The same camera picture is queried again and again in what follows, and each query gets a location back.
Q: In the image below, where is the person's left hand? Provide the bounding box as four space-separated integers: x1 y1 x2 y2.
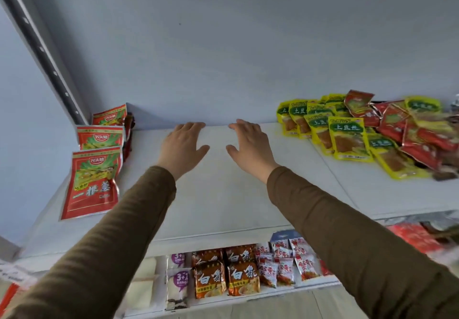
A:
156 121 210 181

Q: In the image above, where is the person's right hand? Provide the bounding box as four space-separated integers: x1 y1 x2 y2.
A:
226 119 280 185

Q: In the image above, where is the white metal shelf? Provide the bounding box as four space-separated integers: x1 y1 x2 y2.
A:
0 0 459 319

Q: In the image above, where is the red foil snack packet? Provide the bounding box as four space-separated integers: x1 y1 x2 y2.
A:
76 125 125 151
60 145 124 221
92 104 129 127

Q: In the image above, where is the pile of yellow snack packets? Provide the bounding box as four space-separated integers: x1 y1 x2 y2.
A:
276 94 442 181

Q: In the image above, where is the white purple snack packet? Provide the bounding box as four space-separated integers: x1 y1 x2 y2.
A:
168 252 187 269
166 267 193 311

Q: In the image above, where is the row of white red snacks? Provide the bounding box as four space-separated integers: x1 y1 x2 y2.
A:
255 237 322 289

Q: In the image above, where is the row of orange noodle snacks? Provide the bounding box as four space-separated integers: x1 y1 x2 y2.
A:
192 245 261 299

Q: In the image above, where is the pile of red snack packets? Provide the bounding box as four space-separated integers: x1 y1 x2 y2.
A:
344 89 459 172

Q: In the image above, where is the person's left forearm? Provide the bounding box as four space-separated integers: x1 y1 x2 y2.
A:
7 165 177 319

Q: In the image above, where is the person's right forearm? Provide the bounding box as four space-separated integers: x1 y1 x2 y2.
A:
266 165 459 319

